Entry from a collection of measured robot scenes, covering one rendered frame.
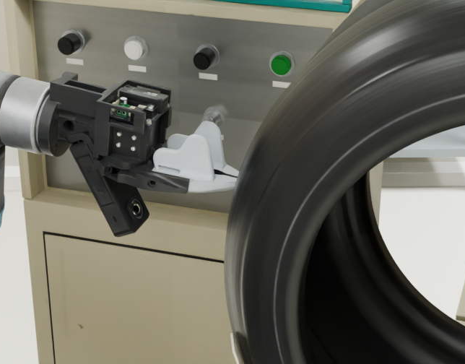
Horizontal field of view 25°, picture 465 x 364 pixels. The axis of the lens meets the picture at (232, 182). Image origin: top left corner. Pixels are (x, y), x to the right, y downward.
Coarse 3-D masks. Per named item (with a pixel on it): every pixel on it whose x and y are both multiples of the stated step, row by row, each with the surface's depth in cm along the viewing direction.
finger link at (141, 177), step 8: (136, 168) 104; (144, 168) 105; (152, 168) 105; (120, 176) 104; (128, 176) 104; (136, 176) 104; (144, 176) 103; (152, 176) 104; (160, 176) 104; (168, 176) 104; (176, 176) 104; (136, 184) 104; (144, 184) 104; (152, 184) 104; (160, 184) 103; (168, 184) 104; (176, 184) 104; (184, 184) 104; (176, 192) 104; (184, 192) 104
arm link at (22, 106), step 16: (16, 80) 108; (32, 80) 109; (16, 96) 107; (32, 96) 107; (0, 112) 107; (16, 112) 106; (32, 112) 106; (0, 128) 107; (16, 128) 107; (32, 128) 106; (16, 144) 108; (32, 144) 107
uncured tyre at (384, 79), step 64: (384, 0) 94; (448, 0) 84; (320, 64) 90; (384, 64) 84; (448, 64) 81; (320, 128) 87; (384, 128) 84; (448, 128) 82; (256, 192) 93; (320, 192) 88; (256, 256) 94; (320, 256) 122; (384, 256) 123; (256, 320) 96; (320, 320) 120; (384, 320) 125; (448, 320) 125
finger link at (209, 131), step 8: (200, 128) 106; (208, 128) 106; (216, 128) 106; (176, 136) 108; (184, 136) 107; (208, 136) 106; (216, 136) 106; (168, 144) 108; (176, 144) 108; (216, 144) 106; (216, 152) 107; (216, 160) 107; (224, 160) 107; (216, 168) 106; (224, 168) 107; (232, 168) 107
